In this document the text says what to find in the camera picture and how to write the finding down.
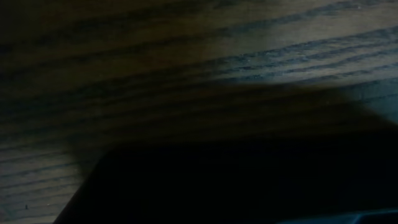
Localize black tray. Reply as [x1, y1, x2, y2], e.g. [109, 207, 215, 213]
[52, 124, 398, 224]

